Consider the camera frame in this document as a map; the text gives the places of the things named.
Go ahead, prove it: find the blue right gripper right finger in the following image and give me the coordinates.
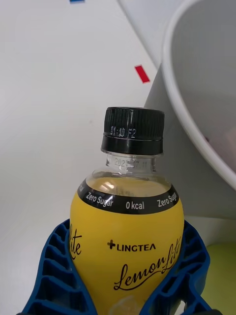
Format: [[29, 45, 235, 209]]
[[145, 220, 215, 315]]

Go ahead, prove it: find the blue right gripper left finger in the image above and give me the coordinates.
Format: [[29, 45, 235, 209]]
[[16, 220, 97, 315]]

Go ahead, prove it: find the grey plastic waste bin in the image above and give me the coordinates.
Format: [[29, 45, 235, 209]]
[[144, 0, 236, 219]]

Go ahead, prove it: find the yellow-green plastic waste bin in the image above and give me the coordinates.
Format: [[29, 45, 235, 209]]
[[180, 242, 236, 315]]

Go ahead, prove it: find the yellow bottle with black cap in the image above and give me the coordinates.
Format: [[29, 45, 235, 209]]
[[69, 106, 185, 315]]

